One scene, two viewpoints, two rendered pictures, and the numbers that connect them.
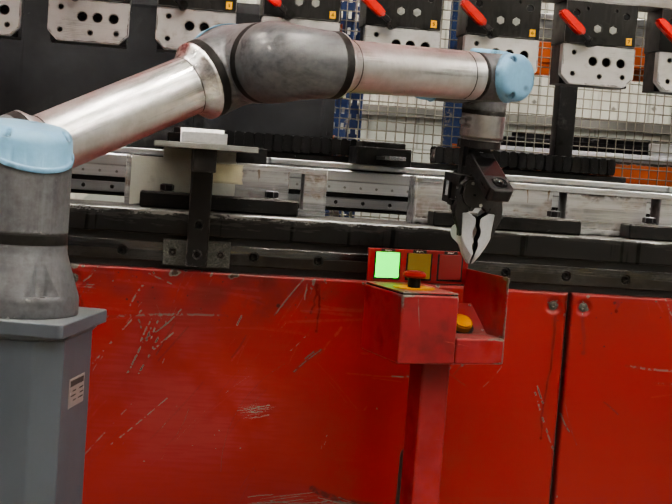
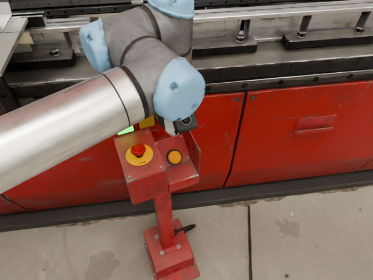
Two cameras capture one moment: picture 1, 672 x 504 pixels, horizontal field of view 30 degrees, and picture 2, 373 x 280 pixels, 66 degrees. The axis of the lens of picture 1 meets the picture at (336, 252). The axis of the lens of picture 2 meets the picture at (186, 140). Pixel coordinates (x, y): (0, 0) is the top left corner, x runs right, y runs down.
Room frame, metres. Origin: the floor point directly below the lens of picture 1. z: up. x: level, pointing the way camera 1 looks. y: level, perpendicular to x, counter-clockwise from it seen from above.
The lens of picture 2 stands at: (1.67, -0.27, 1.37)
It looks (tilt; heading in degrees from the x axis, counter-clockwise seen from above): 49 degrees down; 1
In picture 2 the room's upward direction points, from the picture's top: straight up
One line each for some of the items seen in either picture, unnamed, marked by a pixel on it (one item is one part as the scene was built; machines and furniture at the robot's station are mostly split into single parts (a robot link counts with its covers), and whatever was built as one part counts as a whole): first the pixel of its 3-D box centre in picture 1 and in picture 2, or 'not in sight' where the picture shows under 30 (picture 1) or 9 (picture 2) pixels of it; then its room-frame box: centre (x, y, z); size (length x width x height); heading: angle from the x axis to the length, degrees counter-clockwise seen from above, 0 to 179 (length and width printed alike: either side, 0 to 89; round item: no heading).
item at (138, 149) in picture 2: (414, 280); (139, 151); (2.14, -0.14, 0.79); 0.04 x 0.04 x 0.04
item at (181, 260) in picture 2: not in sight; (170, 253); (2.14, -0.19, 0.06); 0.25 x 0.20 x 0.12; 22
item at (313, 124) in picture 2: not in sight; (316, 124); (2.45, -0.76, 0.59); 0.15 x 0.02 x 0.07; 99
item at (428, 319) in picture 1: (434, 305); (156, 154); (2.16, -0.18, 0.75); 0.20 x 0.16 x 0.18; 112
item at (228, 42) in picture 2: (504, 222); (208, 46); (2.48, -0.33, 0.89); 0.30 x 0.05 x 0.03; 99
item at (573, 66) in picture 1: (592, 45); not in sight; (2.57, -0.49, 1.26); 0.15 x 0.09 x 0.17; 99
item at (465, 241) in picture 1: (460, 234); (166, 120); (2.17, -0.21, 0.87); 0.06 x 0.03 x 0.09; 22
